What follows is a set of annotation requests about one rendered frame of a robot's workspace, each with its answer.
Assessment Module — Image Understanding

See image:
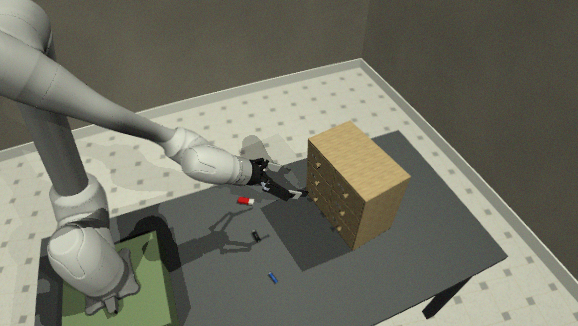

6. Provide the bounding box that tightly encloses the wooden drawer front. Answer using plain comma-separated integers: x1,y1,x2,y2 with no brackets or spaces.
329,207,355,249
308,141,334,186
333,170,364,218
307,179,329,218
331,190,360,235
308,161,332,203

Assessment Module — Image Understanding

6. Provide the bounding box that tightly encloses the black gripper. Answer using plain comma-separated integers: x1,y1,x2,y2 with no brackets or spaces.
246,158,302,201

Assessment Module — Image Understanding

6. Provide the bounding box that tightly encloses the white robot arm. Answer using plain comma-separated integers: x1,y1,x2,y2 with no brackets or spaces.
0,0,253,315

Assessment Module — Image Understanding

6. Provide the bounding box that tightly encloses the small wooden chest of drawers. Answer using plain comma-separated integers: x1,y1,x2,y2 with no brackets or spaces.
306,121,411,251

